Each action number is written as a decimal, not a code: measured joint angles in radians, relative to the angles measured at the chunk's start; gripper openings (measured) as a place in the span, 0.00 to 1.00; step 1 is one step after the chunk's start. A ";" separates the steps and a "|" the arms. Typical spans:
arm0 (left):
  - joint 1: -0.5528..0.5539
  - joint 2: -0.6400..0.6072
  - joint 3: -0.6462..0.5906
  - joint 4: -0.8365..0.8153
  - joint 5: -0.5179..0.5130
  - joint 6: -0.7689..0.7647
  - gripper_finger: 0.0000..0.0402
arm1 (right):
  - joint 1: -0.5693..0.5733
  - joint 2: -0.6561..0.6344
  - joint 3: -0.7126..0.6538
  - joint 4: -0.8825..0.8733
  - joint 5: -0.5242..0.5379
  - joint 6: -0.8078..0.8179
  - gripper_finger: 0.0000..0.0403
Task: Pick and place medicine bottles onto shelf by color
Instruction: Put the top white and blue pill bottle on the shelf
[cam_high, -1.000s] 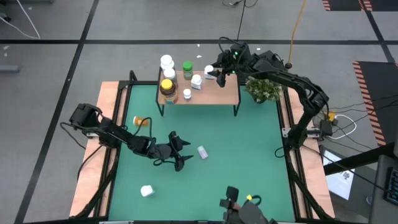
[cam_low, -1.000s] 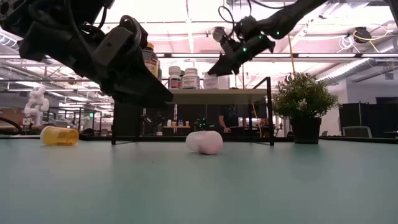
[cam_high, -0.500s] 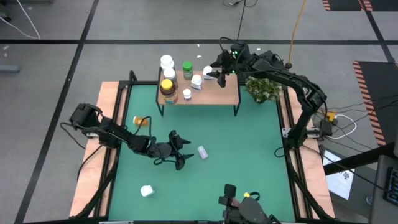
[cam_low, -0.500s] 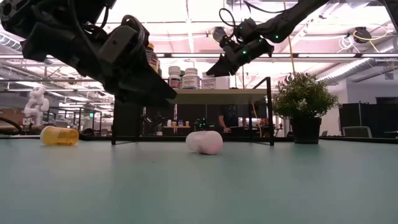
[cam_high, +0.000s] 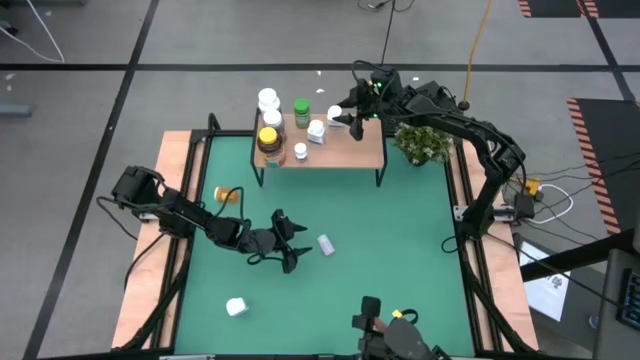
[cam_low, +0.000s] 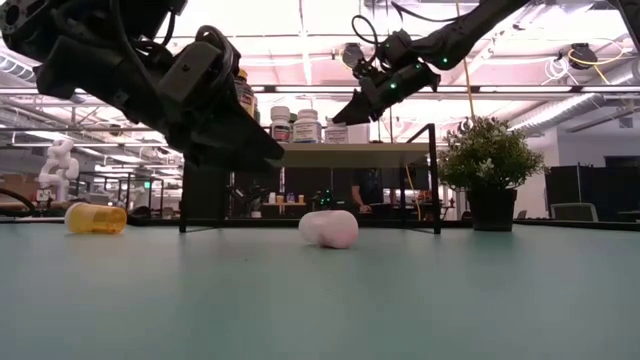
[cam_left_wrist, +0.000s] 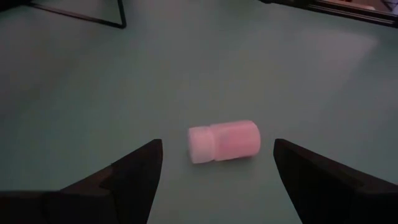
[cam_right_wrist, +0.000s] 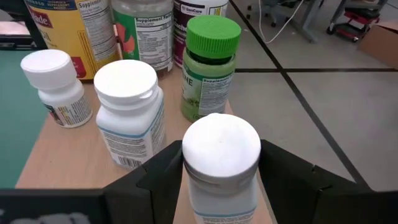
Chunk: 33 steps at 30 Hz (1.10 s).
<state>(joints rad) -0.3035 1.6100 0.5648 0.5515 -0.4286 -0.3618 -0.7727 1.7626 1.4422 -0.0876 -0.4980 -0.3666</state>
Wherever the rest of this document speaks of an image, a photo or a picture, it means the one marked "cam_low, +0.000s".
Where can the long ceiling light strip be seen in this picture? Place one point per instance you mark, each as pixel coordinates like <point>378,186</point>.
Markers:
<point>525,89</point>

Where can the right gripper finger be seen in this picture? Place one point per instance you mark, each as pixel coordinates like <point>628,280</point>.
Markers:
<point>374,111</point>
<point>356,107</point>

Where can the plain frosted white bottle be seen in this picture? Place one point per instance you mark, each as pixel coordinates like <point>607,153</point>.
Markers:
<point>330,230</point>

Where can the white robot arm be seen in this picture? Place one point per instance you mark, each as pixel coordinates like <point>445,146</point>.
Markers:
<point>59,170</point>

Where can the gray office chair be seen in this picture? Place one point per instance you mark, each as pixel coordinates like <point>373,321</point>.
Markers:
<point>574,212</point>

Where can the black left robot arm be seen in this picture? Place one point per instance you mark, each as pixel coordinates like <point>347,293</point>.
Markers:
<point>30,15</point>

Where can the green table mat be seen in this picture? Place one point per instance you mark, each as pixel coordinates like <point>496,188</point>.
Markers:
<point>200,310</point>

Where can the small white bottle red label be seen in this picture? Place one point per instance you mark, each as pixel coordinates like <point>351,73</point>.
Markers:
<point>281,131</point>

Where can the green potted plant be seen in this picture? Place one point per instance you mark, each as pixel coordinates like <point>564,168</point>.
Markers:
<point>490,165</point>

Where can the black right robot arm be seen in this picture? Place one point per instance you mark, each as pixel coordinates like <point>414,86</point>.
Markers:
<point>465,30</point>

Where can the wooden shelf black metal frame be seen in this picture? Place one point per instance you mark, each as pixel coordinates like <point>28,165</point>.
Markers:
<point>350,155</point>

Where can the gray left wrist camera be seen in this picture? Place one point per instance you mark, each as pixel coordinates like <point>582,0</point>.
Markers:
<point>190,70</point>

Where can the black room partition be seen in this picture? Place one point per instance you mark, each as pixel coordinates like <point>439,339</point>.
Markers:
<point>620,190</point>

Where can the person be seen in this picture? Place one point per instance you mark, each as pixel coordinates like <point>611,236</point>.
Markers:
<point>369,187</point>

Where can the orange translucent pill vial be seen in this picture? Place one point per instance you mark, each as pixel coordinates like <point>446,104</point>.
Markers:
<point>95,219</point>

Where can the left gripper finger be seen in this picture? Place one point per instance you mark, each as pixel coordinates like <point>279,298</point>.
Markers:
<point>225,125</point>
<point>230,160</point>

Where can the white melatonin bottle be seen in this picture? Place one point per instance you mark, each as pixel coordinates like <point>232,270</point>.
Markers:
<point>307,131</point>

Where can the yellow fish oil bottle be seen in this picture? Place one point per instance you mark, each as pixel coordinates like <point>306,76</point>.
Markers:
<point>246,100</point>

